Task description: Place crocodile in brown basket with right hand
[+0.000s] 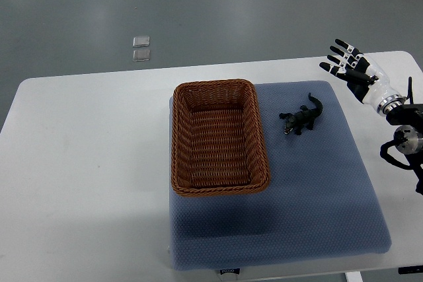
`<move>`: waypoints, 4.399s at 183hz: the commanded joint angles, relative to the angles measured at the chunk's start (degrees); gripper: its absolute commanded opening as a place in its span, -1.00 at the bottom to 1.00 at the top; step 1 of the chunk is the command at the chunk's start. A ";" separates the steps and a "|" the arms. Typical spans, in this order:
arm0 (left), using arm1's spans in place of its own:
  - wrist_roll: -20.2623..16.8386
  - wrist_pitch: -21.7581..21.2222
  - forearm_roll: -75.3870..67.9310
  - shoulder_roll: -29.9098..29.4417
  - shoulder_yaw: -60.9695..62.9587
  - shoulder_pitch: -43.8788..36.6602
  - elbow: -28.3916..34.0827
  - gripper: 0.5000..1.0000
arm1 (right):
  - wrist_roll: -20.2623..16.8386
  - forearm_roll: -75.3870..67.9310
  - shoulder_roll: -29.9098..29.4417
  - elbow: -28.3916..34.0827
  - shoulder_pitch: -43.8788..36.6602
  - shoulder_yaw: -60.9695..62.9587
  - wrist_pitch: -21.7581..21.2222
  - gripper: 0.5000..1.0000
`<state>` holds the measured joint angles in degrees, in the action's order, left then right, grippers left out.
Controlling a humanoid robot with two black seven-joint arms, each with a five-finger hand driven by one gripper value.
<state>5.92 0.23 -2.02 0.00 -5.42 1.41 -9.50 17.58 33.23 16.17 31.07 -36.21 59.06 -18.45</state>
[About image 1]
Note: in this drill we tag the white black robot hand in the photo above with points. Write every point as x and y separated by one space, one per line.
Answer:
366 80

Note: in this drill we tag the dark toy crocodile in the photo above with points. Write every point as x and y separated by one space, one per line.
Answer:
295 122

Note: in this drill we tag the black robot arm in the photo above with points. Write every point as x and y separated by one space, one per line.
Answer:
406 116

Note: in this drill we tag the brown wicker basket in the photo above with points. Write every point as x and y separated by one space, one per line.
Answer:
217 139

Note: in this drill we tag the blue grey foam mat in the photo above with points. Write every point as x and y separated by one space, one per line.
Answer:
320 202

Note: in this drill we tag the black table control panel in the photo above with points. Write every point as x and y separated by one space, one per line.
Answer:
410 270

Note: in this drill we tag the white table leg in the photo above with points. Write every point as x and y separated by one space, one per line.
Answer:
353 276

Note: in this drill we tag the lower metal floor plate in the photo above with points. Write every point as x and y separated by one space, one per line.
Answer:
141 55

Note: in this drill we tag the metal floor plate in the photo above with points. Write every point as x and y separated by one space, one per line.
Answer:
141 41
141 55

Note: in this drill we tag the upper metal floor plate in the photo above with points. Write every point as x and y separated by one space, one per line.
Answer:
141 41

